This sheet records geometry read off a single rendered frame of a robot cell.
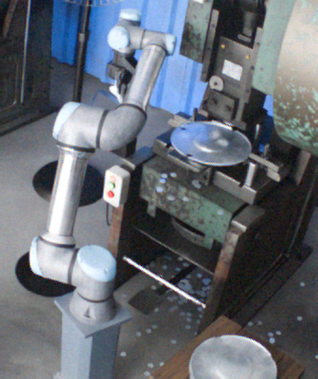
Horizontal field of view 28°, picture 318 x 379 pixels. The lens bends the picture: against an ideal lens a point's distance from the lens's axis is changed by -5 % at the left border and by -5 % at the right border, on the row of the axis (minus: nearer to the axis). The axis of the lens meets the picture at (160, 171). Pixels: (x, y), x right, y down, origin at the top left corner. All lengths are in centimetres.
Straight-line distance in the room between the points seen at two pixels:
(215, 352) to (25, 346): 80
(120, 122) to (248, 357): 87
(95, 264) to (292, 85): 76
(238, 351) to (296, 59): 98
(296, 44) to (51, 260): 94
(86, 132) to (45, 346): 101
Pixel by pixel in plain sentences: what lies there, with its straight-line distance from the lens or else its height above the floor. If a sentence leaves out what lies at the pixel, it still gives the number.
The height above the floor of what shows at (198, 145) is 79.
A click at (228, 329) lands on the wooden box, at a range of 224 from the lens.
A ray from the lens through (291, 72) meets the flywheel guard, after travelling 174.
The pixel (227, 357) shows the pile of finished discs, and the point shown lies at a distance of 211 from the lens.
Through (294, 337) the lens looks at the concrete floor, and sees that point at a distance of 278.
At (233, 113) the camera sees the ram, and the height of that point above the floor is 92.
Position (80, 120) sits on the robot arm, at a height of 103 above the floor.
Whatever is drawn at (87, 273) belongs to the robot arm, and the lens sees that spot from 190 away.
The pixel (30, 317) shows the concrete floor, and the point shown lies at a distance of 264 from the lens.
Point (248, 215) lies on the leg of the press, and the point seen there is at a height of 64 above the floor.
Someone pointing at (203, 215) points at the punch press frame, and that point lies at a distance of 232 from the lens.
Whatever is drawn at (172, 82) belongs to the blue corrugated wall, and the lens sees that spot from 397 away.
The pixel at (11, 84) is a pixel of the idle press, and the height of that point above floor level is 26.
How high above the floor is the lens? 197
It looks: 34 degrees down
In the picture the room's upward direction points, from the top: 10 degrees clockwise
